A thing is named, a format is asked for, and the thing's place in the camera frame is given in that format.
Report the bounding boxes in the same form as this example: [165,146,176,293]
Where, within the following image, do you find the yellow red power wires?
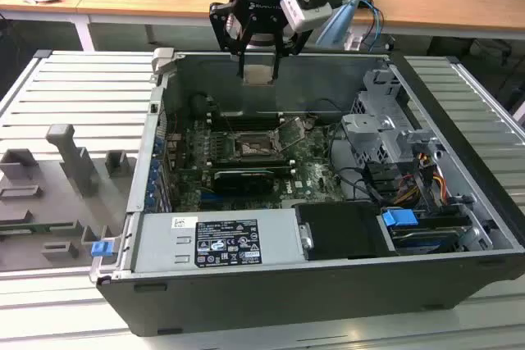
[391,152,448,206]

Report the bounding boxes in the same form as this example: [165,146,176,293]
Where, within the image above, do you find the wooden desk white frame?
[75,0,525,43]
[0,0,92,52]

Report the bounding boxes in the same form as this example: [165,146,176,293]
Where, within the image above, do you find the white plastic stand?
[344,32,364,51]

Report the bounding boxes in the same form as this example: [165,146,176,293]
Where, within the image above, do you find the metal socket cover frame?
[277,117,308,151]

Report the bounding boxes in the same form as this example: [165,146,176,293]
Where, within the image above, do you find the black plastic shroud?
[294,202,397,261]

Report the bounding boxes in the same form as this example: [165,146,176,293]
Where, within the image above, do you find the blue cable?
[358,0,386,54]

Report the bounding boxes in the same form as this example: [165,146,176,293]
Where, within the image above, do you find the grey parts rack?
[0,122,139,274]

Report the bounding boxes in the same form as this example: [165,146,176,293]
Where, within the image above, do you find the silver CPU plate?
[241,63,276,87]

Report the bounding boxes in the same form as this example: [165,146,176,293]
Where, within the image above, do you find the green RAM stick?
[0,221,79,236]

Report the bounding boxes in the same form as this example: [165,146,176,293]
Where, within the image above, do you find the grey drive cage bracket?
[341,113,390,141]

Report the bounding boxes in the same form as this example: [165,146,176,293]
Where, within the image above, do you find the grey power supply with label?
[130,207,309,274]

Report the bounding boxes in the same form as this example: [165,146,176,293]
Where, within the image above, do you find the hard disk in blue carrier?
[379,207,473,255]

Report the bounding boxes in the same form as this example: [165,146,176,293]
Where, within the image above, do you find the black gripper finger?
[208,0,252,80]
[270,16,308,81]

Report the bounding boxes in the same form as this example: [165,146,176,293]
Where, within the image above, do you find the green motherboard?
[163,111,352,211]

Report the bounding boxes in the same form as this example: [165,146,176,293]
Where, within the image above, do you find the perforated metal disk cage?
[339,69,446,181]

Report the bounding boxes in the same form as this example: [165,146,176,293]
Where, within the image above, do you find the blue case latch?
[90,239,114,257]

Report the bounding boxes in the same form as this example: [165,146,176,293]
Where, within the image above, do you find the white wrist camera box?
[281,0,333,34]

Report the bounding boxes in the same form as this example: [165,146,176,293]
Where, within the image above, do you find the RAM slot black clip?
[208,121,287,130]
[208,158,291,166]

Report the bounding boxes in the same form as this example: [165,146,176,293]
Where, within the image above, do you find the graphics card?
[212,167,275,196]

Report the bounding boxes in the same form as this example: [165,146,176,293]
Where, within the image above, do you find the black open PC case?
[88,47,525,337]

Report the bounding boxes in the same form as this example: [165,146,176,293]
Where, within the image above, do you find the pale blue teach pendant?
[315,0,360,48]

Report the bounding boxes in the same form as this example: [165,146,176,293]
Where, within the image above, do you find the thin black wire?
[305,98,345,120]

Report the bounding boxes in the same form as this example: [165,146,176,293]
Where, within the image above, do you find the thick black cable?
[327,120,386,207]

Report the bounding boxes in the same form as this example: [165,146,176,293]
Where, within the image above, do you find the grey case latch handle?
[150,47,178,77]

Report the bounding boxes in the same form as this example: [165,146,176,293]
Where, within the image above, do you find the CPU socket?
[230,129,286,162]

